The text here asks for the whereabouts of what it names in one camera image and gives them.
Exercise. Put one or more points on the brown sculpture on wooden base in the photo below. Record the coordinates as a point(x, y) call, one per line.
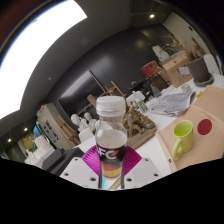
point(136, 123)

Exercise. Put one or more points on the white plaster bust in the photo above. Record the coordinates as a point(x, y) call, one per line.
point(76, 120)
point(89, 117)

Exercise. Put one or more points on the red box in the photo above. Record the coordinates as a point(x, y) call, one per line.
point(150, 69)

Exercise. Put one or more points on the brown cardboard box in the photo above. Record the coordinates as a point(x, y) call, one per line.
point(176, 71)

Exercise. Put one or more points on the black wall screen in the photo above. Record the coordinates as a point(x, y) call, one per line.
point(80, 95)

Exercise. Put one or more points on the green spray bottle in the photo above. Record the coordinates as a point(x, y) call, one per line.
point(142, 106)

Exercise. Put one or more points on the clear bottle with black label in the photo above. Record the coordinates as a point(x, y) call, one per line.
point(111, 140)

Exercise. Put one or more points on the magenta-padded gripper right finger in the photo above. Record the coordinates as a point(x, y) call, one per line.
point(143, 171)

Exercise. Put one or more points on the yellow sticky note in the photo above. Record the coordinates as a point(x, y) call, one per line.
point(199, 94)

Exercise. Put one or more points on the ceiling spot lights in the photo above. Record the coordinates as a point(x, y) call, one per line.
point(152, 15)

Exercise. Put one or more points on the white wrapped figure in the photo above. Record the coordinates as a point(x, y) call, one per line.
point(160, 53)

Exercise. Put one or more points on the white chair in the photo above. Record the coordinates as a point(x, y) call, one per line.
point(135, 97)
point(86, 135)

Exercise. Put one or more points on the grey plant saucer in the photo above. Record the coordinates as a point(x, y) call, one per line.
point(204, 83)

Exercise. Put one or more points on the black case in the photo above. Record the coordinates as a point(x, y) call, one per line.
point(53, 158)
point(71, 156)

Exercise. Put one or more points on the light wooden board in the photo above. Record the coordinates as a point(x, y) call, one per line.
point(213, 96)
point(210, 146)

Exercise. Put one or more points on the tall wooden easel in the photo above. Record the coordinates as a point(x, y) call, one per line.
point(66, 130)

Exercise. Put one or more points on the flat round red coaster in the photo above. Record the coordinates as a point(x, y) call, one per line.
point(204, 127)

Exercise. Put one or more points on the small wooden easel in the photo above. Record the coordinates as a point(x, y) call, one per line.
point(115, 88)

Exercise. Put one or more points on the yellow-green mug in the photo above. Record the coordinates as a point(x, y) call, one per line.
point(185, 140)

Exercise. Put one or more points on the small glass jar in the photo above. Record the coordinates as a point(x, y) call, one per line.
point(186, 88)

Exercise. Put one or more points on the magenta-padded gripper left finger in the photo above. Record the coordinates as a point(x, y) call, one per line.
point(78, 170)

